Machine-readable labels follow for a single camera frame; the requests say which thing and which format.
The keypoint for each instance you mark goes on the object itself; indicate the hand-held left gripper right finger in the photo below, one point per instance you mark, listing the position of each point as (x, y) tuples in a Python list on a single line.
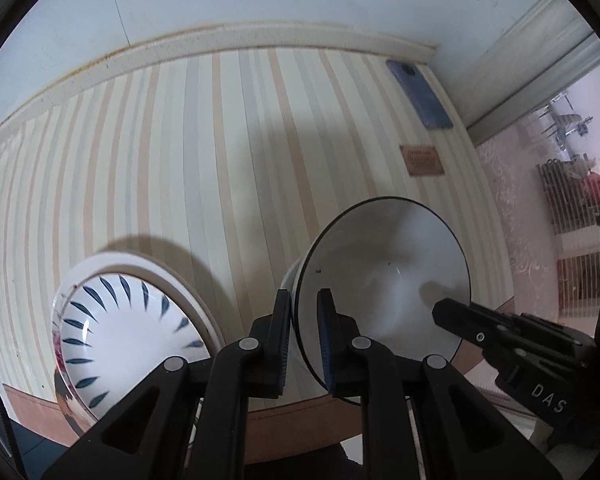
[(326, 340)]

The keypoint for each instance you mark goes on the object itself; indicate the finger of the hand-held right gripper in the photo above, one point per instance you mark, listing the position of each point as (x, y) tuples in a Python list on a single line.
[(480, 322)]

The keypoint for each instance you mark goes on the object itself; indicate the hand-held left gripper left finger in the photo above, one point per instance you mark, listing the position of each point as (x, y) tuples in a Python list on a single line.
[(282, 340)]

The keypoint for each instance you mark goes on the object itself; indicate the white bowl floral print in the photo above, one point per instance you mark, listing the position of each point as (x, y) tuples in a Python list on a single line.
[(291, 280)]

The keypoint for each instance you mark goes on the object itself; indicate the white bowl dark rim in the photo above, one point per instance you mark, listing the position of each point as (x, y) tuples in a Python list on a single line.
[(390, 270)]

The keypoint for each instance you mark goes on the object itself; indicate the white plate pink floral print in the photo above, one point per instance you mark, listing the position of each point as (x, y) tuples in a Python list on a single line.
[(180, 275)]

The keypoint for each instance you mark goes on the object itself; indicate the white plate blue leaf pattern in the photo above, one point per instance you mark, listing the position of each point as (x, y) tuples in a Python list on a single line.
[(130, 330)]

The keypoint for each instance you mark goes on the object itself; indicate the frosted patterned glass door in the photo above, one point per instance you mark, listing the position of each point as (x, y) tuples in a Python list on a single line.
[(520, 200)]

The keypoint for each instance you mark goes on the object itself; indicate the small brown card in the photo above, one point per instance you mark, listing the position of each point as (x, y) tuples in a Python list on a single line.
[(422, 160)]

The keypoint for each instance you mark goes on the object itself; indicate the striped cat-print table cloth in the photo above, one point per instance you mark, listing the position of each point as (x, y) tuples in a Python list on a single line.
[(180, 160)]

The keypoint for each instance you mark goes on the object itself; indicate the blue smartphone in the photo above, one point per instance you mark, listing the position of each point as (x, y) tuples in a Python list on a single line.
[(420, 95)]

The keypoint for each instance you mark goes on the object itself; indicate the white door frame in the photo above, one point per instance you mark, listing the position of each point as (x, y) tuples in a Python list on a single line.
[(530, 70)]

